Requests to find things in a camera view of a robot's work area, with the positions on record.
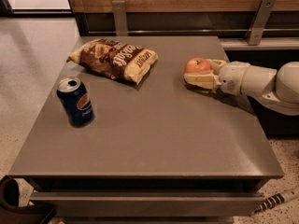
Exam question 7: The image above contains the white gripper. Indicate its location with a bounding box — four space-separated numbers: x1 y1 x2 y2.
184 59 250 95

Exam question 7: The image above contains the red apple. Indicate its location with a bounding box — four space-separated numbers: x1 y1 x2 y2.
184 58 211 73

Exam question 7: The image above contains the right metal bracket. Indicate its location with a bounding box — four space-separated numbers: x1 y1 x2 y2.
246 0 277 46

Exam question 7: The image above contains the metal bracket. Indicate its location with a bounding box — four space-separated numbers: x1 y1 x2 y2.
112 0 128 36
246 0 277 46

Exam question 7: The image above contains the left metal bracket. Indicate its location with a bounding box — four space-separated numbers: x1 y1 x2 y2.
112 0 128 36

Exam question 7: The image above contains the striped cable on floor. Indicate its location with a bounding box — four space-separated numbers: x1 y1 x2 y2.
250 187 299 217

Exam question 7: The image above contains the wooden wall bench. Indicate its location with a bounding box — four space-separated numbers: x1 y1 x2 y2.
68 0 299 50

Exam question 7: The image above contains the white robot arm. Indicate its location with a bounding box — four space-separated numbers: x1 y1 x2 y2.
184 58 299 116

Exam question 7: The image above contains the brown chip bag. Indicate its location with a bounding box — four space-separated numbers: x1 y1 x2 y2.
67 38 158 84

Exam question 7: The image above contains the blue Pepsi can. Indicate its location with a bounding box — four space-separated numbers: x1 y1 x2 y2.
56 77 93 127

